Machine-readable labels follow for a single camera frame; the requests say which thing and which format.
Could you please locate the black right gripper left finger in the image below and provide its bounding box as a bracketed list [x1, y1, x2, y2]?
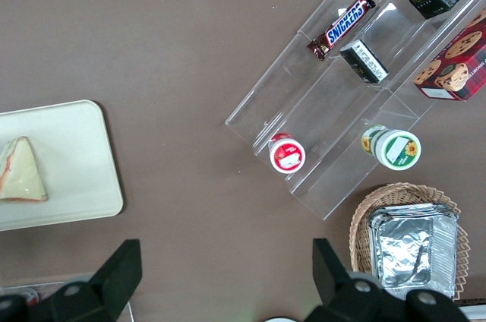
[0, 238, 144, 322]

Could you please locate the stack of foil trays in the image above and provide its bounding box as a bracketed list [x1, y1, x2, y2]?
[366, 203, 460, 300]

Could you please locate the white plastic bin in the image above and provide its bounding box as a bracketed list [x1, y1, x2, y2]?
[454, 300, 486, 322]

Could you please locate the beige plastic tray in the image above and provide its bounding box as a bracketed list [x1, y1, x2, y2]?
[0, 99, 125, 233]

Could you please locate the red plaid cookie box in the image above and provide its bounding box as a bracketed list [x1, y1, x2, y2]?
[412, 7, 486, 103]

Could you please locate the green lid cup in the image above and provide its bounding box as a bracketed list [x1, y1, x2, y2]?
[360, 125, 423, 170]

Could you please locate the clear acrylic step display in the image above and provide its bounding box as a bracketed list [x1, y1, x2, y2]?
[224, 0, 486, 222]

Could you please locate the red lid cup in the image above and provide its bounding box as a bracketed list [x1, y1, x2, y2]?
[268, 131, 308, 174]

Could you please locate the triangular sandwich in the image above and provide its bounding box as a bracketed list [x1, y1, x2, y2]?
[0, 136, 49, 204]

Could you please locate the Snickers chocolate bar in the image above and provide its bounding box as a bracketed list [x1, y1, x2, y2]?
[306, 0, 377, 62]

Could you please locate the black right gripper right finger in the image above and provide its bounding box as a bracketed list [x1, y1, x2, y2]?
[306, 238, 472, 322]

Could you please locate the light wicker basket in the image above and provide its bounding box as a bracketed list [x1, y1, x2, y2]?
[348, 182, 471, 301]

